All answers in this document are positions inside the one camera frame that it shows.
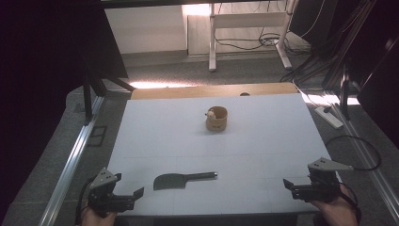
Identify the white power strip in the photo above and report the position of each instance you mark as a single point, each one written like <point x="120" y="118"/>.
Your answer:
<point x="329" y="117"/>

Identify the black metal stand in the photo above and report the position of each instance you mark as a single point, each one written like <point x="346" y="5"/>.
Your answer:
<point x="87" y="94"/>
<point x="345" y="91"/>

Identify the person's right hand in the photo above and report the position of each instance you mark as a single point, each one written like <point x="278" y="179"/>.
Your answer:
<point x="337" y="212"/>

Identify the white table board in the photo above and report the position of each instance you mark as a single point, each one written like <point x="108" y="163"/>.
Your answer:
<point x="219" y="150"/>

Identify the black spatula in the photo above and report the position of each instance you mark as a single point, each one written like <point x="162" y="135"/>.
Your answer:
<point x="171" y="181"/>

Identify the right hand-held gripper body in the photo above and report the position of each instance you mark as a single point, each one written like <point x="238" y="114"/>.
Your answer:
<point x="324" y="186"/>

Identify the wooden table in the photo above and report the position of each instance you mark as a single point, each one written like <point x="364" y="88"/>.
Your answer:
<point x="188" y="91"/>

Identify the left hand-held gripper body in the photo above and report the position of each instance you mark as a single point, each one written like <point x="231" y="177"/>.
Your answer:
<point x="102" y="196"/>

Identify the aluminium floor rail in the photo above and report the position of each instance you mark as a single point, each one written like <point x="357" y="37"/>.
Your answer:
<point x="367" y="157"/>
<point x="70" y="166"/>

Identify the white desk frame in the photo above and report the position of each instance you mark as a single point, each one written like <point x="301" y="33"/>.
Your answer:
<point x="212" y="40"/>

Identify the small pale figure on cup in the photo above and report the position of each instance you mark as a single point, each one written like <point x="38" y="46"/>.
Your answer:
<point x="210" y="114"/>

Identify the wooden utensil cup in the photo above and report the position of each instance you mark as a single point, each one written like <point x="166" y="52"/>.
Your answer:
<point x="217" y="124"/>

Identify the person's left hand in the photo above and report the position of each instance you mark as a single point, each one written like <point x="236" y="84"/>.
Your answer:
<point x="94" y="219"/>

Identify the dark floor hatch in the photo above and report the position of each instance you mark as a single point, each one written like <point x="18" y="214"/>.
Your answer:
<point x="97" y="136"/>

